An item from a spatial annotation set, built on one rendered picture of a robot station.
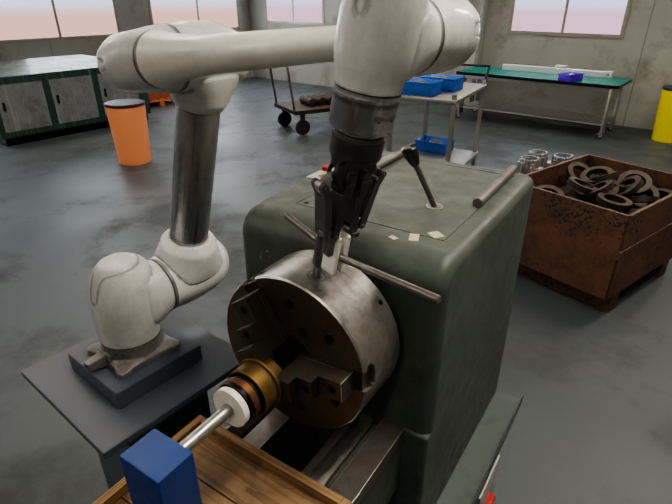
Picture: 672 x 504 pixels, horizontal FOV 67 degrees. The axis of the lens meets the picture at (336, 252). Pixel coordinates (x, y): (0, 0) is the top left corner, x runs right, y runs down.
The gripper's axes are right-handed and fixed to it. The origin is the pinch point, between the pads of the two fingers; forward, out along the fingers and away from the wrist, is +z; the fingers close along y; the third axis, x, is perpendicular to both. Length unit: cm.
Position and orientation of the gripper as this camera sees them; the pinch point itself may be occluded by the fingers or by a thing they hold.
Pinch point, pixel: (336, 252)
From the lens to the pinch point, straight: 79.9
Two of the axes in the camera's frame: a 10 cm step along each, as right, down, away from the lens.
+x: -6.4, -5.0, 5.8
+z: -1.6, 8.3, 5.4
